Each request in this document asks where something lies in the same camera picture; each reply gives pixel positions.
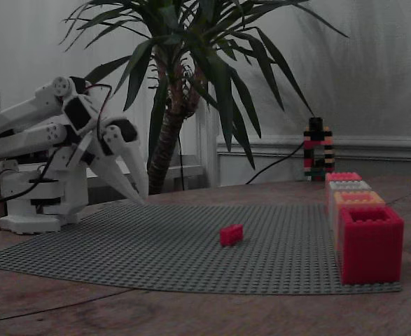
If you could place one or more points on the multicolour Lego camera stand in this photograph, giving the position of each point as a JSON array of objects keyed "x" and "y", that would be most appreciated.
[{"x": 317, "y": 147}]

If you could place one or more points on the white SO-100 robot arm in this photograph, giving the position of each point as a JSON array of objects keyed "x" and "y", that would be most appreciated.
[{"x": 33, "y": 105}]

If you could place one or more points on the large pink brick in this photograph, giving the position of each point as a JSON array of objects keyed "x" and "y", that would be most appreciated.
[{"x": 343, "y": 176}]

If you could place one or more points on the tall green yucca plant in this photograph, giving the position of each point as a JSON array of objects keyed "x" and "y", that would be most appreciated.
[{"x": 166, "y": 140}]

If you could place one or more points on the grey brick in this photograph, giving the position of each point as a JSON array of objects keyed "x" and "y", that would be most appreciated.
[{"x": 348, "y": 185}]

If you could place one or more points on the orange brick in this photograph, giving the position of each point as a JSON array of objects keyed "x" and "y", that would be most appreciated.
[{"x": 337, "y": 213}]

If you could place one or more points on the small red Lego brick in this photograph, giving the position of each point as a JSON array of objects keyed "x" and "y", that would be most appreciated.
[{"x": 231, "y": 236}]

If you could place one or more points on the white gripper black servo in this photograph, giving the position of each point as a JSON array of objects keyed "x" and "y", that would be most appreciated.
[{"x": 104, "y": 148}]

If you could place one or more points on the grey studded baseplate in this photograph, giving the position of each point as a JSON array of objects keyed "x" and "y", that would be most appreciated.
[{"x": 156, "y": 252}]

